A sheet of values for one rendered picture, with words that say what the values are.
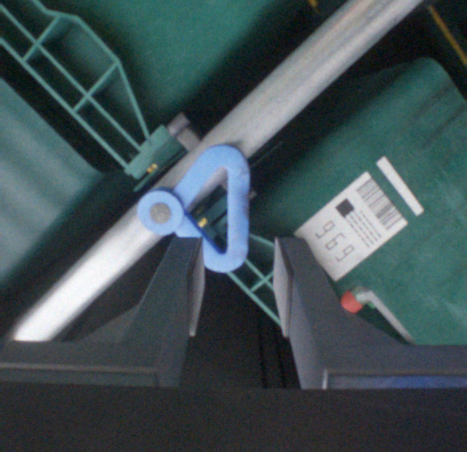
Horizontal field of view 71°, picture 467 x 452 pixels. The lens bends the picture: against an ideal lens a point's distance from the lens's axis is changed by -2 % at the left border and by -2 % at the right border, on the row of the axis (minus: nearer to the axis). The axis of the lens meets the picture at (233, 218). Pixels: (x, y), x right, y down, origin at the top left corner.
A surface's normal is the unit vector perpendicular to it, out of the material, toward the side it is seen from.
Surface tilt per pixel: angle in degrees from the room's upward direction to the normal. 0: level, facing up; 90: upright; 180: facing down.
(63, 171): 91
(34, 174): 98
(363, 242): 94
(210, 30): 95
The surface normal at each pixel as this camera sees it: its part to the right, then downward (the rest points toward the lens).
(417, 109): 0.04, 0.25
